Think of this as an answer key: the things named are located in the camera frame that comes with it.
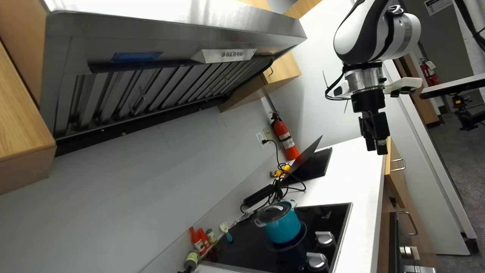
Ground wooden corner cabinet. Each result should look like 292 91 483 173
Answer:
0 0 56 195

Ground wooden upper cabinet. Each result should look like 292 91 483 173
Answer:
218 54 301 113

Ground red fire extinguisher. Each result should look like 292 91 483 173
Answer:
266 98 300 161

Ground black built-in oven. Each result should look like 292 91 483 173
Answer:
389 213 436 273

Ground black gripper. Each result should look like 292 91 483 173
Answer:
351 90 389 155

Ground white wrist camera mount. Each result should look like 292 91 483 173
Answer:
383 78 422 98

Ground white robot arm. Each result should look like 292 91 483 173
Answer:
324 0 421 155

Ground black power strip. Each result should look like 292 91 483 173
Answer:
242 186 275 208

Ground silver stove knob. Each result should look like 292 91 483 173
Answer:
306 252 328 273
315 231 335 246

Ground wooden lower cabinets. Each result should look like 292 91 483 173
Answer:
377 139 438 273

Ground black glass cooktop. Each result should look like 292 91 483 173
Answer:
201 204 350 273

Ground stainless steel range hood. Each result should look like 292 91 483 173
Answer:
40 0 306 139

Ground small green-capped bottle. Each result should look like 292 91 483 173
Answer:
183 252 198 273

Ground red sauce bottle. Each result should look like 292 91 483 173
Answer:
189 226 210 255

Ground open black laptop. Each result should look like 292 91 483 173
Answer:
286 139 331 184

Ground teal cooking pot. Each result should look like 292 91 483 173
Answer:
254 208 301 245

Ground wall power outlet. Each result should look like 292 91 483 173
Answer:
257 131 271 143

